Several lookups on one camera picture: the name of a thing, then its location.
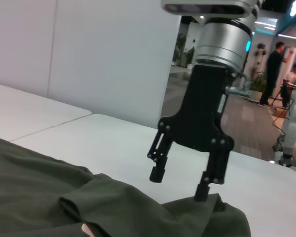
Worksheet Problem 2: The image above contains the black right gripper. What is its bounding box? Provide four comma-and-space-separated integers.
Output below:
147, 64, 235, 203

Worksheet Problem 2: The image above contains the dark green FREE t-shirt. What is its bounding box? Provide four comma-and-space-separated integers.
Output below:
0, 134, 252, 237

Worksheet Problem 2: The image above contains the potted green plant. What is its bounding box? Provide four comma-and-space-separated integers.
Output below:
248, 71, 269, 102

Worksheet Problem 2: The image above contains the tall green plant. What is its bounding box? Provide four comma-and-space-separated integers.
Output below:
174, 33, 196, 69

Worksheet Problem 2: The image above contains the standing person in black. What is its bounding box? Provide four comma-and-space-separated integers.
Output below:
258, 41, 293, 108

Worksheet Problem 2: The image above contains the seated person light top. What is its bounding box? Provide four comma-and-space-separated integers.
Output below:
285, 62, 296, 86

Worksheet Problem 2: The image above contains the right arm metal cable connector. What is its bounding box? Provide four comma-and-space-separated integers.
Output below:
224, 71, 254, 97

